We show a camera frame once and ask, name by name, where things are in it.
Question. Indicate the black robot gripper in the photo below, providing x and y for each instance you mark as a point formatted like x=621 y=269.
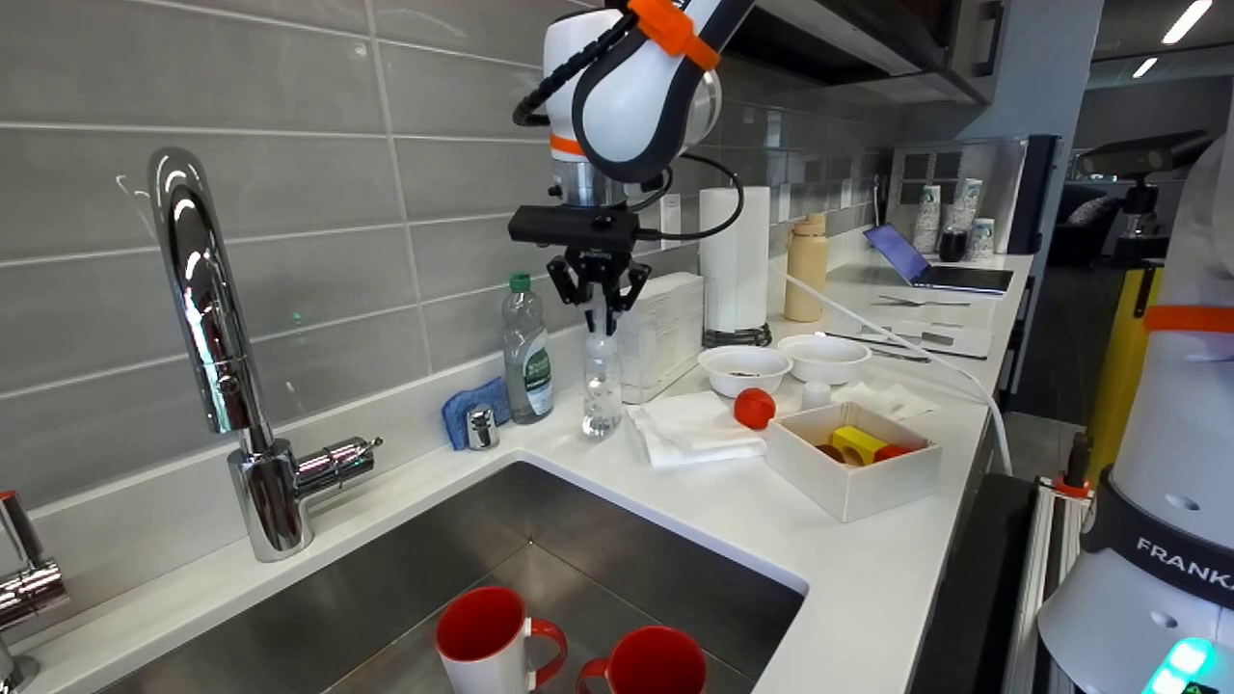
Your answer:
x=591 y=260

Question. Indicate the clear colorless plastic bottle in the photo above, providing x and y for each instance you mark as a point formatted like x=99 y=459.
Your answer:
x=599 y=387

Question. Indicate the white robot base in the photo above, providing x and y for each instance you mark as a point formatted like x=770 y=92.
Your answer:
x=1152 y=595

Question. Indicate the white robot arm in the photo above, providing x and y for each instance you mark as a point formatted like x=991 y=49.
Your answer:
x=625 y=89

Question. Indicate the green dish soap bottle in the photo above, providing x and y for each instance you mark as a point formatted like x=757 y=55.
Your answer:
x=525 y=353

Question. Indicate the beige bottle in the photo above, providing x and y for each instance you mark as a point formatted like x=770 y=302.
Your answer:
x=807 y=269

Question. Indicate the blue sponge holder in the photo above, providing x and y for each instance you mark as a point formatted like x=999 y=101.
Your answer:
x=472 y=416

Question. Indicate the white bowl with red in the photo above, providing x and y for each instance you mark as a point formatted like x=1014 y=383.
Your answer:
x=746 y=369

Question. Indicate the white cloth on counter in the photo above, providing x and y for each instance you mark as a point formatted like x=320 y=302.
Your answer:
x=690 y=428

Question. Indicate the white paper towel roll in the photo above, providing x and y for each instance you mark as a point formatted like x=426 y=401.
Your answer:
x=733 y=263

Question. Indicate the red ball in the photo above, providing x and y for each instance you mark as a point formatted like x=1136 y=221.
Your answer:
x=755 y=409

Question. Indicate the white bowl rear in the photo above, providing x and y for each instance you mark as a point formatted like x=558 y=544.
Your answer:
x=828 y=361

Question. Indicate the yellow toy in box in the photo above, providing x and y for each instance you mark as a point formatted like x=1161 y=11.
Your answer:
x=854 y=443

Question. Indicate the white square box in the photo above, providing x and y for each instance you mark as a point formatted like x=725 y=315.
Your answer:
x=905 y=470

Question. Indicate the blue laptop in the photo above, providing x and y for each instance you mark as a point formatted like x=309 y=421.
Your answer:
x=912 y=269

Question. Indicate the red white mug left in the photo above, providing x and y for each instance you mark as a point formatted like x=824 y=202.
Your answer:
x=490 y=644

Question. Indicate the red white mug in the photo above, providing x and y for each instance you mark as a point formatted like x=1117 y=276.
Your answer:
x=490 y=644
x=644 y=662

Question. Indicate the red white mug right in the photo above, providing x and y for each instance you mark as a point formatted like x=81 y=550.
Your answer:
x=644 y=662

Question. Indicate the chrome kitchen faucet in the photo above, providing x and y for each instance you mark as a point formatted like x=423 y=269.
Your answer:
x=270 y=481

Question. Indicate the stainless steel sink basin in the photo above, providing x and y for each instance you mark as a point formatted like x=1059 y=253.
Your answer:
x=514 y=550

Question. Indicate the small chrome tap left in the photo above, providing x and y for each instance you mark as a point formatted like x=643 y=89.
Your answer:
x=30 y=583

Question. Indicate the yellow post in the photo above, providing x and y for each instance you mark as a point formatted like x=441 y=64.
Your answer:
x=1118 y=369

